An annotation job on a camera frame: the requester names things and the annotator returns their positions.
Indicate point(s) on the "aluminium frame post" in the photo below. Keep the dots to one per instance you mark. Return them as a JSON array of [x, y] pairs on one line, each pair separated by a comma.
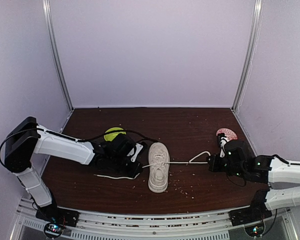
[[251, 47], [55, 53]]

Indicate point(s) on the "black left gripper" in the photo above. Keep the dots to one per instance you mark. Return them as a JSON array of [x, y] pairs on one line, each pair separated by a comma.
[[132, 173]]

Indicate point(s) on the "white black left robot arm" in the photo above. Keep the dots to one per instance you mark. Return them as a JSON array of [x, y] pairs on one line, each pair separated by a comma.
[[28, 139]]

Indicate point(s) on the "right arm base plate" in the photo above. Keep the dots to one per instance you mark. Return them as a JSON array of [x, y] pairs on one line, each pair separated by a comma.
[[249, 215]]

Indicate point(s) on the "left aluminium frame post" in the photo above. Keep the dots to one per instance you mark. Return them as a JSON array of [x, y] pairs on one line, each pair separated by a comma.
[[55, 53]]

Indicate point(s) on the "red white patterned bowl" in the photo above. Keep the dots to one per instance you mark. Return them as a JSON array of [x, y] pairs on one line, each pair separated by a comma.
[[228, 133]]

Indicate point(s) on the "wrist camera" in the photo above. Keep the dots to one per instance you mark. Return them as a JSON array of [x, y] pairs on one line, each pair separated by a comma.
[[222, 139], [137, 150]]

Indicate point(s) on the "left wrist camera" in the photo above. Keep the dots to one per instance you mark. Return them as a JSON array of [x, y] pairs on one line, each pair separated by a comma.
[[137, 150]]

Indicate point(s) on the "white lace sneaker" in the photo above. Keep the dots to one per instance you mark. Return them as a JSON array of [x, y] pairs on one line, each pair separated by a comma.
[[159, 164]]

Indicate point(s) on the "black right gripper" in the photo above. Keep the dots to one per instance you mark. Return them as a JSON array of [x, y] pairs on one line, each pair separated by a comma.
[[214, 165]]

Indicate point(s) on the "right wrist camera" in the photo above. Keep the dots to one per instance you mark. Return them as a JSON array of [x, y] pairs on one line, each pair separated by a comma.
[[222, 139]]

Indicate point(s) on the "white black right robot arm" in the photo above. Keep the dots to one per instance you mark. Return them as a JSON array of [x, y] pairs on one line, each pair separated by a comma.
[[281, 176]]

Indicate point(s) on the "right aluminium frame post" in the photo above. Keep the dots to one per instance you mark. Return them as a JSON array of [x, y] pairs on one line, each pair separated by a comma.
[[251, 47]]

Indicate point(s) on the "green bowl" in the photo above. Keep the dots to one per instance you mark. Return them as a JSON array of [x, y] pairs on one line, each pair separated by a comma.
[[112, 133]]

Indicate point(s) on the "aluminium front rail base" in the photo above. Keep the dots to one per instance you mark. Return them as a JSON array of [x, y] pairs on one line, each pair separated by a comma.
[[93, 225]]

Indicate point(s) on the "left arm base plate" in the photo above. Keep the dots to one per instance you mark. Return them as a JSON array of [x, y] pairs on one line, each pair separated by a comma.
[[57, 215]]

